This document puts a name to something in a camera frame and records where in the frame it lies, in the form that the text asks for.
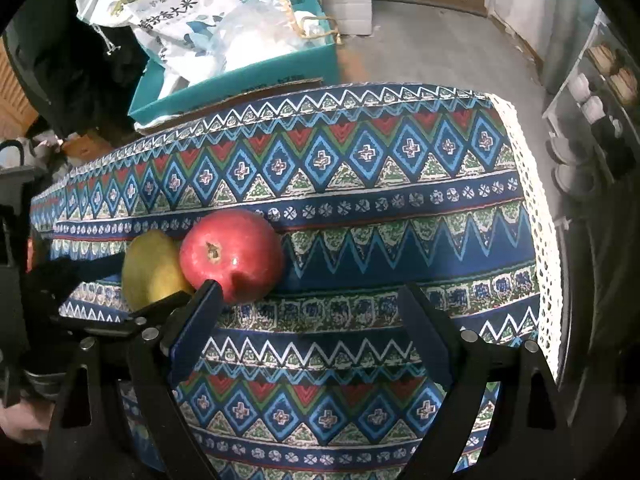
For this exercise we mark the teal storage box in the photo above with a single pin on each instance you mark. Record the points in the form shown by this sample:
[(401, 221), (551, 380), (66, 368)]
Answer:
[(280, 67)]

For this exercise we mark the wooden louvered cabinet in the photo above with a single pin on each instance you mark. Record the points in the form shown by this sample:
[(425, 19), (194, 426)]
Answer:
[(12, 95)]

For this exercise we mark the clear plastic bag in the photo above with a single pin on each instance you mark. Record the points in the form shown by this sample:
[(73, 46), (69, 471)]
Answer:
[(260, 35)]

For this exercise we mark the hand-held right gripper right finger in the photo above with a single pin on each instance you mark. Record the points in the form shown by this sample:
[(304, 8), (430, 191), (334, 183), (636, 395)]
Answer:
[(425, 340)]

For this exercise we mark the white rice bag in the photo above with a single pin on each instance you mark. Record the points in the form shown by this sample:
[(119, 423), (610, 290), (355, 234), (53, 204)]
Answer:
[(170, 15)]

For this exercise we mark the white shelf rack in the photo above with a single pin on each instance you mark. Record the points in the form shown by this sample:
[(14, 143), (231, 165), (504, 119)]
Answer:
[(580, 90)]

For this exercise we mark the dark hanging clothes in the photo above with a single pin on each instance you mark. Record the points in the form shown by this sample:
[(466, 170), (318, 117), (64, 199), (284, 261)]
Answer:
[(65, 70)]

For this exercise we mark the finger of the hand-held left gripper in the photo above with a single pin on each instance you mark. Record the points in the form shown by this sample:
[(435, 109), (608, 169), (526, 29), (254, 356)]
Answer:
[(75, 270), (125, 321)]

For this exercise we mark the brown cardboard box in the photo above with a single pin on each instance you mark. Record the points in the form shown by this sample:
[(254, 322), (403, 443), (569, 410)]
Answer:
[(87, 147)]

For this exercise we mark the flat brown cardboard sheet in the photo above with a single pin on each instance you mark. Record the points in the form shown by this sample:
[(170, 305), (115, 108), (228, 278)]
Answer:
[(190, 116)]

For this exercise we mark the person's left hand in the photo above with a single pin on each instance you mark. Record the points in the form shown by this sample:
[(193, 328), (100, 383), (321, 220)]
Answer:
[(22, 422)]

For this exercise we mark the red apple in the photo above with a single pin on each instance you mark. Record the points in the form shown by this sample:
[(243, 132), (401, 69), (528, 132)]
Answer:
[(235, 250)]

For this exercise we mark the blue patterned tablecloth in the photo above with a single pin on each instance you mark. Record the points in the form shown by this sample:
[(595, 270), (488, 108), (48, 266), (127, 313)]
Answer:
[(350, 210)]

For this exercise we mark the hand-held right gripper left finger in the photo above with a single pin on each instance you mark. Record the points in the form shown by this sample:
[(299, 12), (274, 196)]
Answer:
[(195, 330)]

